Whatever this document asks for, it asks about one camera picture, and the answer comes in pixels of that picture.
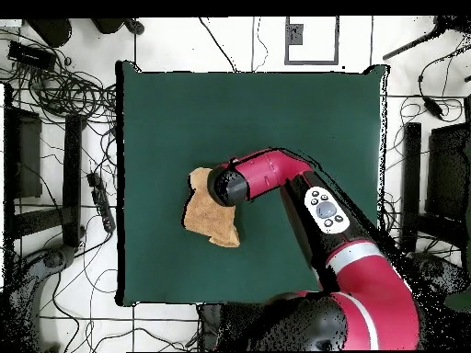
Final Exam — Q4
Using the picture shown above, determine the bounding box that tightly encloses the black chair caster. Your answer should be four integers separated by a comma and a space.
124, 18, 146, 37

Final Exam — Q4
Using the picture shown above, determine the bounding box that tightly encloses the grey square floor frame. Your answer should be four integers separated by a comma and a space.
283, 16, 339, 66

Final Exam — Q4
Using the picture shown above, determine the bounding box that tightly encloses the black electronics box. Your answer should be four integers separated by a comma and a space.
6, 40, 57, 72

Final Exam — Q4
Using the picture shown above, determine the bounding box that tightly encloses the black power strip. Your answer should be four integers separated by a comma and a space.
86, 171, 117, 233

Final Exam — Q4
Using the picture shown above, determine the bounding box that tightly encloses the orange terry towel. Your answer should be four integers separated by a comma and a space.
182, 166, 241, 248

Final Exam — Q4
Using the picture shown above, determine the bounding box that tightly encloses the tangle of black cables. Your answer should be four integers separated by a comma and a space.
0, 28, 118, 124

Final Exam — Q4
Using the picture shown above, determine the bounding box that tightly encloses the person's dark shoe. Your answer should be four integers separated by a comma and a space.
24, 17, 74, 49
90, 17, 127, 35

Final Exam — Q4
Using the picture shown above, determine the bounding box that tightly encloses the black tripod leg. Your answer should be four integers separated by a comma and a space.
382, 16, 471, 62

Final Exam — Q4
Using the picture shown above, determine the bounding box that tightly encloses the dark green table cloth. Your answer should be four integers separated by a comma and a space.
115, 60, 390, 309

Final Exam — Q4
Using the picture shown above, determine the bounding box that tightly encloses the black metal stand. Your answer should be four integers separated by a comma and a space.
3, 84, 87, 258
398, 120, 471, 255

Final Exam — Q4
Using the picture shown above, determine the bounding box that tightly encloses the thin black cable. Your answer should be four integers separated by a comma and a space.
198, 16, 237, 74

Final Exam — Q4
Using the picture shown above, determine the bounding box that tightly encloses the black power adapter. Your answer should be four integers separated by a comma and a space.
422, 96, 444, 120

